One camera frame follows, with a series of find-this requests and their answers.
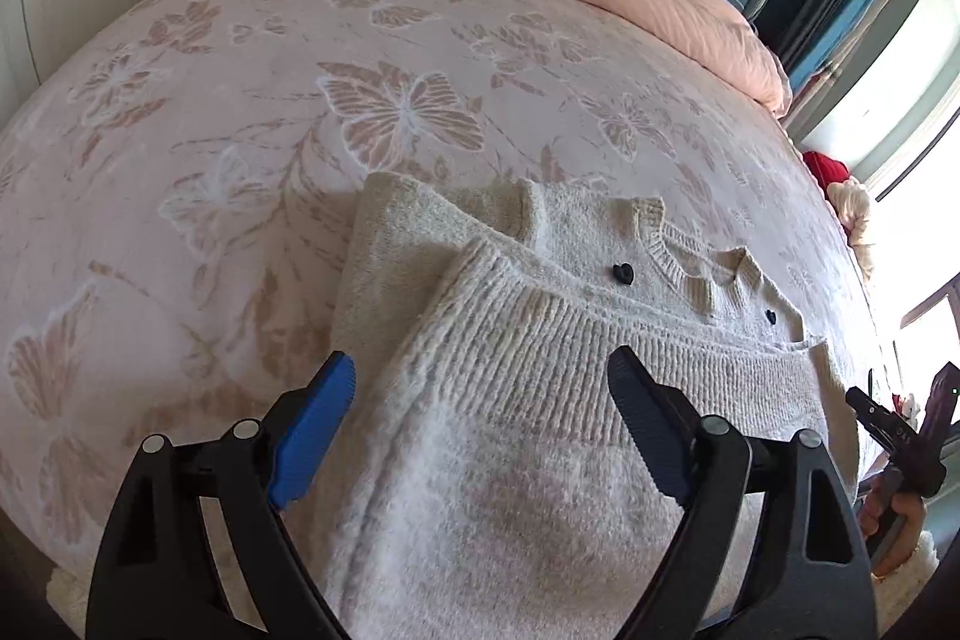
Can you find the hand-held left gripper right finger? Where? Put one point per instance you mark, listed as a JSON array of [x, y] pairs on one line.
[[643, 413]]

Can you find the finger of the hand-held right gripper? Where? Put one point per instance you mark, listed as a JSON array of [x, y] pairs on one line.
[[879, 421]]

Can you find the cream crumpled cloth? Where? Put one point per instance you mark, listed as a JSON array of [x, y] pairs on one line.
[[853, 209]]

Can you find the bright window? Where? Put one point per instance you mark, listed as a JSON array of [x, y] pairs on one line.
[[900, 108]]

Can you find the white fluffy rug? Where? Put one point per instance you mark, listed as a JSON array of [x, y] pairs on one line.
[[66, 602]]

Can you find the cream knitted sweater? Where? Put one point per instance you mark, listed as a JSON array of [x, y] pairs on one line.
[[525, 430]]

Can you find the person's right hand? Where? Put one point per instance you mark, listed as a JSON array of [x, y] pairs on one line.
[[894, 527]]

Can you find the red cloth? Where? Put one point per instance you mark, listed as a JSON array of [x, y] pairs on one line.
[[825, 169]]

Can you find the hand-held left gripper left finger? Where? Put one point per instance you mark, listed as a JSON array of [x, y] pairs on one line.
[[316, 424]]

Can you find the pink butterfly print blanket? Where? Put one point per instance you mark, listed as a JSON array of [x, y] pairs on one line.
[[300, 108]]

